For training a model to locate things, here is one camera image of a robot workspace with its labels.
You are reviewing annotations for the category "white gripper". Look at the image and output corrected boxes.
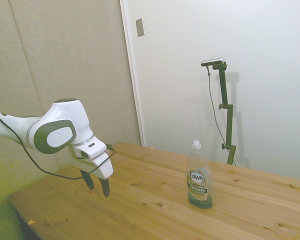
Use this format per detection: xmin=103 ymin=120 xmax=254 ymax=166
xmin=69 ymin=144 xmax=114 ymax=199

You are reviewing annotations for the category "clear Dawn dish soap bottle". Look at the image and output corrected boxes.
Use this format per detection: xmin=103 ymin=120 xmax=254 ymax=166
xmin=185 ymin=139 xmax=214 ymax=210

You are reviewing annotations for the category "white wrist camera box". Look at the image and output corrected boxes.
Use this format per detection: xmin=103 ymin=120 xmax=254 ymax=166
xmin=73 ymin=136 xmax=108 ymax=160

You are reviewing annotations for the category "white door frame trim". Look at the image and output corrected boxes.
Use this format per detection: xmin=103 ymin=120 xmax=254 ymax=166
xmin=119 ymin=0 xmax=146 ymax=147

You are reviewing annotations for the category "dark green camera stand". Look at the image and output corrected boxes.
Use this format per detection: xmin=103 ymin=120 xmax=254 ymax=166
xmin=210 ymin=61 xmax=237 ymax=166

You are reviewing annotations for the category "grey wall switch plate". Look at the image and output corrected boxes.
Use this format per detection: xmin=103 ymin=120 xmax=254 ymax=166
xmin=135 ymin=17 xmax=146 ymax=38

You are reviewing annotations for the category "silver exterior camera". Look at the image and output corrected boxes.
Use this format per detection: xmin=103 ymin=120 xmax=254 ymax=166
xmin=200 ymin=57 xmax=226 ymax=67

